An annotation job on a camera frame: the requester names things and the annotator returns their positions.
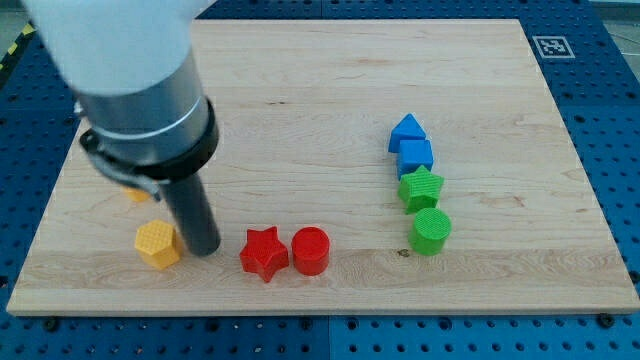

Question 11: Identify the white fiducial marker tag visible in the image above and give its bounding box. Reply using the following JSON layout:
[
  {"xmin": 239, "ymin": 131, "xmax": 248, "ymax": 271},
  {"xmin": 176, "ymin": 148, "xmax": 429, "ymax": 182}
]
[{"xmin": 532, "ymin": 35, "xmax": 575, "ymax": 59}]

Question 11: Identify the red cylinder block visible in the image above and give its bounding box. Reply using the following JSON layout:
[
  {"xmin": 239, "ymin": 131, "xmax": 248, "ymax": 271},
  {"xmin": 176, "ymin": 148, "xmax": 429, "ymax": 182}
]
[{"xmin": 291, "ymin": 227, "xmax": 330, "ymax": 276}]

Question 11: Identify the red star block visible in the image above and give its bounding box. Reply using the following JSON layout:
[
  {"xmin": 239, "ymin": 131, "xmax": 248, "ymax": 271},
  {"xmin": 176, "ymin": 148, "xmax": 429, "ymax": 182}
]
[{"xmin": 239, "ymin": 226, "xmax": 289, "ymax": 283}]

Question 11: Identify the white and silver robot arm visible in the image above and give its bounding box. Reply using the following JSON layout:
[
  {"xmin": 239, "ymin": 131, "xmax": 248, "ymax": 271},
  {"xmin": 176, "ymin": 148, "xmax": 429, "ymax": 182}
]
[{"xmin": 23, "ymin": 0, "xmax": 221, "ymax": 256}]

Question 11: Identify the yellow block behind arm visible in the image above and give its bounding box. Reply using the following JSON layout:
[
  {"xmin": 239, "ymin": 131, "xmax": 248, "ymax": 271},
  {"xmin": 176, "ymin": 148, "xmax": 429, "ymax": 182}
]
[{"xmin": 123, "ymin": 187, "xmax": 151, "ymax": 202}]

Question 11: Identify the yellow hexagon block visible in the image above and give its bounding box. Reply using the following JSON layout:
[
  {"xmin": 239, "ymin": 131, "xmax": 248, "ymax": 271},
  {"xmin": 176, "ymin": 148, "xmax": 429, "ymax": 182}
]
[{"xmin": 134, "ymin": 220, "xmax": 182, "ymax": 270}]

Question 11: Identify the blue cube block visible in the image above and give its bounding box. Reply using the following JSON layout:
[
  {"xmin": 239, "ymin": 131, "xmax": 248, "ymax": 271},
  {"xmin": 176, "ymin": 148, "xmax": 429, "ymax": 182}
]
[{"xmin": 397, "ymin": 140, "xmax": 434, "ymax": 179}]

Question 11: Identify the blue triangle block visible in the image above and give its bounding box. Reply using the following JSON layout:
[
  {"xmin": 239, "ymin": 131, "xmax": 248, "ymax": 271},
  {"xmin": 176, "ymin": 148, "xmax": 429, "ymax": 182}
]
[{"xmin": 388, "ymin": 113, "xmax": 427, "ymax": 153}]

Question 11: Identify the green cylinder block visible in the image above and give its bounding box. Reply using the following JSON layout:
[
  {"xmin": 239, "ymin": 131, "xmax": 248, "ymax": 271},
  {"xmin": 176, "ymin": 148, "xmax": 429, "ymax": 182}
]
[{"xmin": 408, "ymin": 208, "xmax": 452, "ymax": 256}]

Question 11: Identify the wooden board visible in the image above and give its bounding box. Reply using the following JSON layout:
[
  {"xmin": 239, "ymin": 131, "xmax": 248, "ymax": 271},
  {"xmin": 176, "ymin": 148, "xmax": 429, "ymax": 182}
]
[{"xmin": 7, "ymin": 19, "xmax": 639, "ymax": 316}]

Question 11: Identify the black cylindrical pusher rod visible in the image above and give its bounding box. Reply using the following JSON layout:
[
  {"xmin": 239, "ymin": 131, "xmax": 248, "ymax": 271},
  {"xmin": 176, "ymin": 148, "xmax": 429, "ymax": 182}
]
[{"xmin": 160, "ymin": 174, "xmax": 221, "ymax": 257}]

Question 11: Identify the green star block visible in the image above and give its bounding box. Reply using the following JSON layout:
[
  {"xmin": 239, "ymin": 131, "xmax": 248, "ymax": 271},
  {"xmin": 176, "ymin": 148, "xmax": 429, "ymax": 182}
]
[{"xmin": 397, "ymin": 165, "xmax": 444, "ymax": 214}]

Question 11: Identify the black flange mount ring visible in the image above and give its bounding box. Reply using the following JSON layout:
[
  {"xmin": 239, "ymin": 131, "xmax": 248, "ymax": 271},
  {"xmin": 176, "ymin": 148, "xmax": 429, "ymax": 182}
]
[{"xmin": 79, "ymin": 97, "xmax": 219, "ymax": 181}]

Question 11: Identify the grey cable at flange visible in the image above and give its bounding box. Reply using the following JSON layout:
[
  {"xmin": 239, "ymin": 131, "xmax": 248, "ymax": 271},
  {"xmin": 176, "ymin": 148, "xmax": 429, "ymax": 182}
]
[{"xmin": 79, "ymin": 130, "xmax": 169, "ymax": 203}]

